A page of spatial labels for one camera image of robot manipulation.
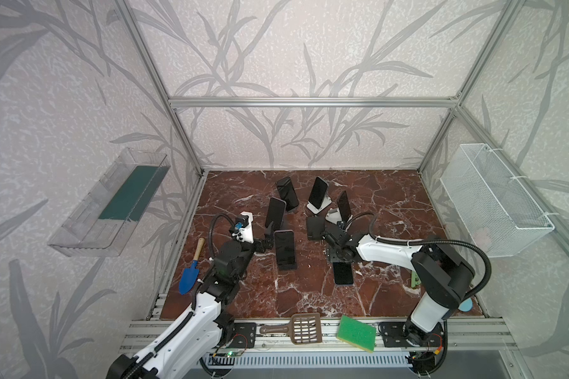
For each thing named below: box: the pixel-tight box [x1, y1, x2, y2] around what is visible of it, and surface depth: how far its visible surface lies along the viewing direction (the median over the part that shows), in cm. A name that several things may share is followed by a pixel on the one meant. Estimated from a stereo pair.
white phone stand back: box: [306, 195, 332, 214], surface depth 107 cm
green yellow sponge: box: [335, 314, 377, 353], surface depth 75 cm
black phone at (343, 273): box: [332, 262, 354, 286], surface depth 88 cm
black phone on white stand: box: [308, 176, 329, 210], surface depth 101 cm
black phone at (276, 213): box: [264, 196, 287, 231], surface depth 93 cm
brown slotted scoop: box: [259, 312, 323, 346], surface depth 77 cm
